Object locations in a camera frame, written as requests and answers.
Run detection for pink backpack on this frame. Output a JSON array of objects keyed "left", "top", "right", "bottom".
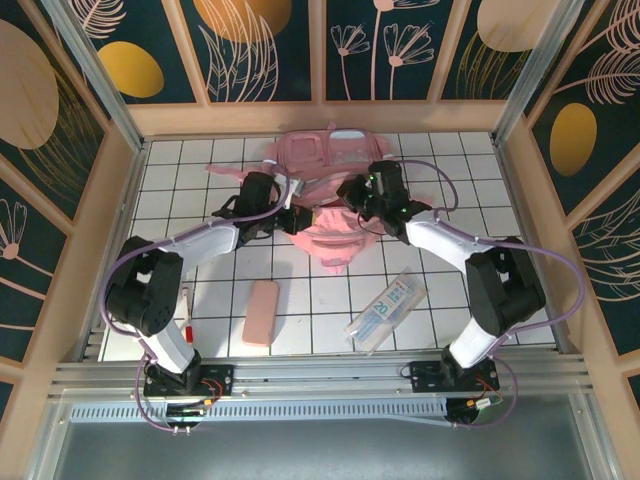
[{"left": 207, "top": 122, "right": 434, "bottom": 275}]

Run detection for clear plastic ruler set packet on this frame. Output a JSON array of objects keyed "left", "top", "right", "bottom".
[{"left": 344, "top": 269, "right": 430, "bottom": 357}]

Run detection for pink pencil case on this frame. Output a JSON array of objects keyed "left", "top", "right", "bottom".
[{"left": 241, "top": 279, "right": 280, "bottom": 349}]

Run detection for dark panel with pink flowers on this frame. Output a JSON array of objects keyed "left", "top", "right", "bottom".
[{"left": 324, "top": 0, "right": 445, "bottom": 104}]

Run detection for dark panel orange circle leaves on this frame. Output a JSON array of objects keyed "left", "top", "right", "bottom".
[{"left": 179, "top": 0, "right": 315, "bottom": 105}]

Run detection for white pen with red cap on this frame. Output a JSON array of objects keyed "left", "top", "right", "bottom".
[{"left": 178, "top": 283, "right": 196, "bottom": 346}]

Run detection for dark panel with beige circle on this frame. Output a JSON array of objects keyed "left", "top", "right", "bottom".
[{"left": 438, "top": 0, "right": 551, "bottom": 102}]

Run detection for dark panel with yellow oval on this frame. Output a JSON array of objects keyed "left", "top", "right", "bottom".
[{"left": 69, "top": 0, "right": 201, "bottom": 106}]

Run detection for dark side panel yellow oval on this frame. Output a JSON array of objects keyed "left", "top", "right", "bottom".
[{"left": 524, "top": 0, "right": 640, "bottom": 217}]

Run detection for dark side panel pink leaves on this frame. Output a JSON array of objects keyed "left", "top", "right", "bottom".
[{"left": 571, "top": 187, "right": 640, "bottom": 357}]

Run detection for dark side panel pink flower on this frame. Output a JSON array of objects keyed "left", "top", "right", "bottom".
[{"left": 0, "top": 177, "right": 70, "bottom": 362}]

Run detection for dark side panel beige circle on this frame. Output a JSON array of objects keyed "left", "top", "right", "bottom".
[{"left": 0, "top": 0, "right": 110, "bottom": 222}]

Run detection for grey metal shelf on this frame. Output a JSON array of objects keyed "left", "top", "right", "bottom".
[{"left": 27, "top": 389, "right": 619, "bottom": 480}]

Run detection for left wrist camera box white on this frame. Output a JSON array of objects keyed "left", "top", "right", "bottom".
[{"left": 283, "top": 175, "right": 306, "bottom": 202}]

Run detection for aluminium side rail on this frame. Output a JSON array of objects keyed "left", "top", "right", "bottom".
[
  {"left": 79, "top": 142, "right": 149, "bottom": 362},
  {"left": 497, "top": 137, "right": 574, "bottom": 354}
]

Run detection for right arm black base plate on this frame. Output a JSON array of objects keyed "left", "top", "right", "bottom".
[{"left": 409, "top": 359, "right": 500, "bottom": 394}]

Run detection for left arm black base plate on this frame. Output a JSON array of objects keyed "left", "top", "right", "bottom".
[{"left": 143, "top": 363, "right": 235, "bottom": 397}]

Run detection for aluminium front rail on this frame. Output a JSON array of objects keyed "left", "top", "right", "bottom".
[{"left": 49, "top": 357, "right": 599, "bottom": 401}]

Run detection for aluminium corner post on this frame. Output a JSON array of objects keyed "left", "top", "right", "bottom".
[
  {"left": 42, "top": 0, "right": 147, "bottom": 151},
  {"left": 492, "top": 0, "right": 586, "bottom": 144}
]

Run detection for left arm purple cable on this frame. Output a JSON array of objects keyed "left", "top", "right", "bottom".
[{"left": 99, "top": 172, "right": 301, "bottom": 432}]

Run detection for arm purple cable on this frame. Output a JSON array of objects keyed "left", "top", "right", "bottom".
[
  {"left": 394, "top": 159, "right": 587, "bottom": 431},
  {"left": 99, "top": 172, "right": 301, "bottom": 432}
]

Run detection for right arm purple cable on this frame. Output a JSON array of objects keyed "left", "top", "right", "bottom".
[{"left": 394, "top": 159, "right": 587, "bottom": 431}]

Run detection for grey slotted cable duct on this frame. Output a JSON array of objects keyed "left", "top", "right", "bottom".
[{"left": 69, "top": 402, "right": 451, "bottom": 427}]

